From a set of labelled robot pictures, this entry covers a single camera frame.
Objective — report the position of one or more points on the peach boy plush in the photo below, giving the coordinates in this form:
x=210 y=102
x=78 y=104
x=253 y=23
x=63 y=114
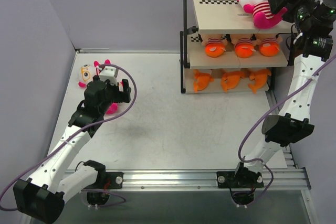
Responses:
x=214 y=44
x=244 y=46
x=268 y=44

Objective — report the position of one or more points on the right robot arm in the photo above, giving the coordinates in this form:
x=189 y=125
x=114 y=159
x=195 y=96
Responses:
x=313 y=20

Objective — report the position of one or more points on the cream black three-tier shelf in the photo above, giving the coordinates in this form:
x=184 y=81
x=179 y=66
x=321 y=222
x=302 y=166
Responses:
x=226 y=17

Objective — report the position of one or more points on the orange shark plush back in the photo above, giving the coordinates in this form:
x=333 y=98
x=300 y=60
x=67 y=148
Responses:
x=202 y=78

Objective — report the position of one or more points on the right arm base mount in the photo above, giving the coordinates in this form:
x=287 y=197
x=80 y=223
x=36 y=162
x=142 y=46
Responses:
x=232 y=180

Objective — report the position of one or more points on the white pink glasses plush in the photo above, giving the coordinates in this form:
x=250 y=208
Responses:
x=261 y=13
x=114 y=106

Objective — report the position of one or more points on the white pink glasses plush front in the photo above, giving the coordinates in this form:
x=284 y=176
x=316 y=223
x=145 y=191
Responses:
x=261 y=13

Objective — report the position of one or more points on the white pink striped plush back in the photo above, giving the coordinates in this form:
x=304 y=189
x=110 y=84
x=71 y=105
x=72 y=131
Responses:
x=87 y=72

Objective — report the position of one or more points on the orange shark plush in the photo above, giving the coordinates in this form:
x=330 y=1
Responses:
x=202 y=78
x=230 y=80
x=260 y=78

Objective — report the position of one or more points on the aluminium front rail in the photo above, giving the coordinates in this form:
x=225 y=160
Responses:
x=168 y=180

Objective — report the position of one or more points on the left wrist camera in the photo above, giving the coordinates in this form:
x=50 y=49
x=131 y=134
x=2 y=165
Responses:
x=109 y=73

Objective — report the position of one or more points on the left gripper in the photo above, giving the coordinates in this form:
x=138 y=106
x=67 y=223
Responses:
x=118 y=93

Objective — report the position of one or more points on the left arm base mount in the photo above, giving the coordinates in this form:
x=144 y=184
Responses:
x=113 y=180

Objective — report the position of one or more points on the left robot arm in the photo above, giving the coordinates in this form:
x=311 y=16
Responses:
x=45 y=192

